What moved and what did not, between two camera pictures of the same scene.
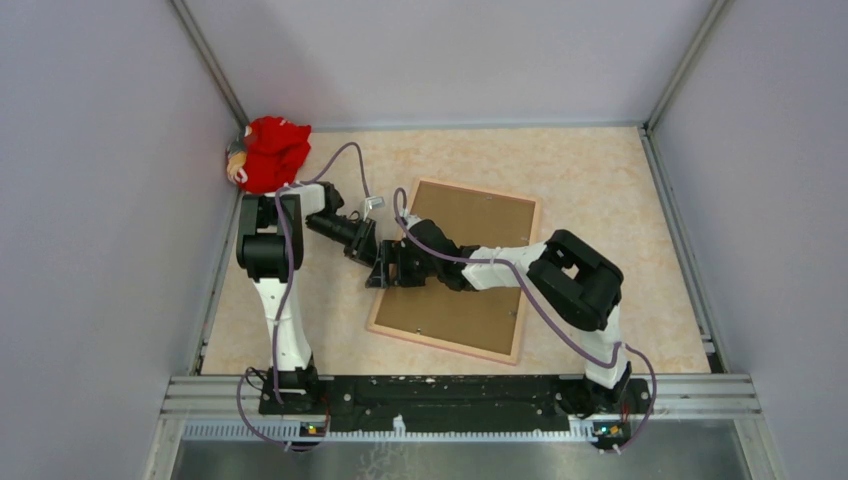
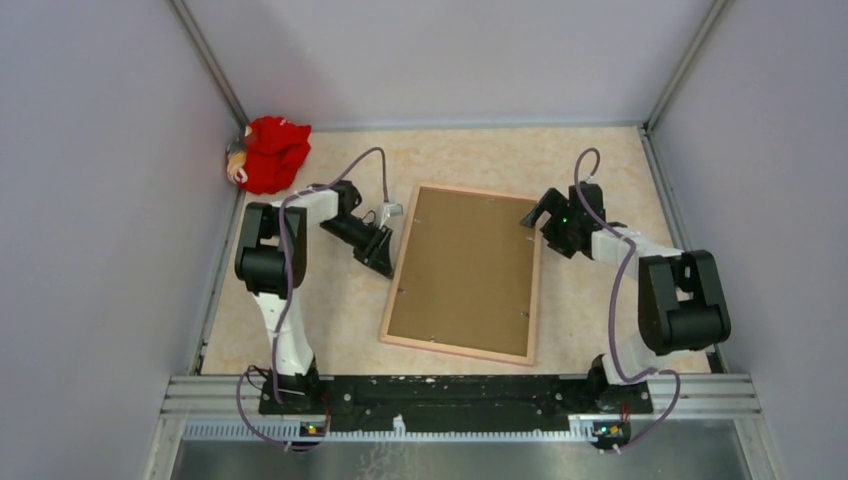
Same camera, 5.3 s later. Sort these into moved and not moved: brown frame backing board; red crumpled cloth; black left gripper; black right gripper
Moved: black right gripper
Not moved: brown frame backing board; red crumpled cloth; black left gripper
